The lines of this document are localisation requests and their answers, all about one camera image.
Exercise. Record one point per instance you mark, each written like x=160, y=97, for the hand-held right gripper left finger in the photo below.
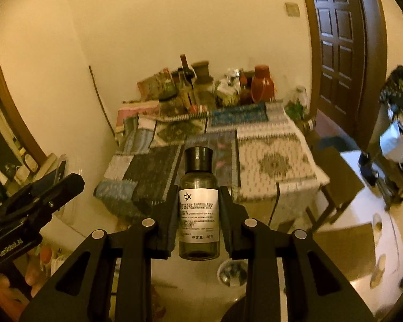
x=168, y=231

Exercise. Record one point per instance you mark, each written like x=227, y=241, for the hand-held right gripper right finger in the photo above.
x=229, y=231

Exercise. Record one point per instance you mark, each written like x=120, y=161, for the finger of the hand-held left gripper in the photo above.
x=60, y=194
x=37, y=184

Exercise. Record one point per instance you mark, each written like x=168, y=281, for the small black-capped glass bottle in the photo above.
x=198, y=208

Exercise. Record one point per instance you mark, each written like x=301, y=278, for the white plastic bowl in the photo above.
x=233, y=272

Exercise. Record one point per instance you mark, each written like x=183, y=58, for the person's left hand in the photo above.
x=37, y=275

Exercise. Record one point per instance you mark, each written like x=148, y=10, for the orange-capped jar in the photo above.
x=45, y=255

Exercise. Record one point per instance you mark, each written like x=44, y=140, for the patchwork tablecloth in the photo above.
x=221, y=151

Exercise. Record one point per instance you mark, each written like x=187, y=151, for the thin wooden stick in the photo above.
x=100, y=97

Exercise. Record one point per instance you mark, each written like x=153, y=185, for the pink cardboard box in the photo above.
x=139, y=115

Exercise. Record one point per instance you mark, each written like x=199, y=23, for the light wooden stool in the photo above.
x=346, y=251

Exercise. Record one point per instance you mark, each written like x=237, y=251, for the dark wooden stool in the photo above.
x=339, y=177

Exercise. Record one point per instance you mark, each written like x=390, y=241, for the red striped packet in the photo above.
x=198, y=108

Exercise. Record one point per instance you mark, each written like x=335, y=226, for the dark-lidded glass jar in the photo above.
x=170, y=104

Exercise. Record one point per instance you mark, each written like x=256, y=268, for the green leafy plant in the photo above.
x=294, y=110

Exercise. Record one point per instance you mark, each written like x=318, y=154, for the yellow liquid bottle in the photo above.
x=186, y=90

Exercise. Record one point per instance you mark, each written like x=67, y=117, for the large glass jar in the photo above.
x=204, y=90

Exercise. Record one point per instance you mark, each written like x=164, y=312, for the printed snack packet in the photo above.
x=156, y=84

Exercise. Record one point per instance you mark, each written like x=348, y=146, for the pale slipper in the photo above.
x=378, y=271
x=377, y=224

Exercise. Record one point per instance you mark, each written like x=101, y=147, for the red thermos jug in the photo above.
x=263, y=84

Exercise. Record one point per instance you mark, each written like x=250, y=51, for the clear glass jar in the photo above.
x=300, y=95

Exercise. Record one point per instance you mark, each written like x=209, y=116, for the silver foil wrapping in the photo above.
x=232, y=76

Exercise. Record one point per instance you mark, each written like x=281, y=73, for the dark wine bottle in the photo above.
x=187, y=70

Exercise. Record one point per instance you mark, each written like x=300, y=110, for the brown ceramic vase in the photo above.
x=201, y=70

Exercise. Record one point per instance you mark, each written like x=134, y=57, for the white plastic bag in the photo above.
x=396, y=144

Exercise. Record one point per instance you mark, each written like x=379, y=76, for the dark wooden door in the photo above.
x=335, y=47
x=374, y=57

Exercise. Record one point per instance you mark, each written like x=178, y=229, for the dark patterned cloth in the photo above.
x=399, y=84

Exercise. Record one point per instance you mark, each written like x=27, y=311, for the brown window frame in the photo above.
x=10, y=107

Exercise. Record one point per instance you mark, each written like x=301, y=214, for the wall light switch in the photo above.
x=292, y=9

